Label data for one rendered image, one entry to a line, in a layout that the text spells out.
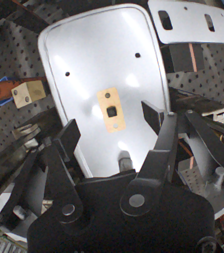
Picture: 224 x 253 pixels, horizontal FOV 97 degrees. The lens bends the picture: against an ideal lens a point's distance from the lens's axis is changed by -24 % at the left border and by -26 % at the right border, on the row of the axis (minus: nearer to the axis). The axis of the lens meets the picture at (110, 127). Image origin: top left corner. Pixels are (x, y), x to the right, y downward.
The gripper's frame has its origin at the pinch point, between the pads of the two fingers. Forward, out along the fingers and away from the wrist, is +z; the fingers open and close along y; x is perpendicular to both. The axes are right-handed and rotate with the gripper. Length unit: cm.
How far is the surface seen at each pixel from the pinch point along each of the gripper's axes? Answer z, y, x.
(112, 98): 6.9, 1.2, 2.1
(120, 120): 7.0, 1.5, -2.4
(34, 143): 0.6, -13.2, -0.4
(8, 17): 8.1, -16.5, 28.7
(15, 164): -4.2, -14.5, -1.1
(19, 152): -2.5, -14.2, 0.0
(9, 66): 39, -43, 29
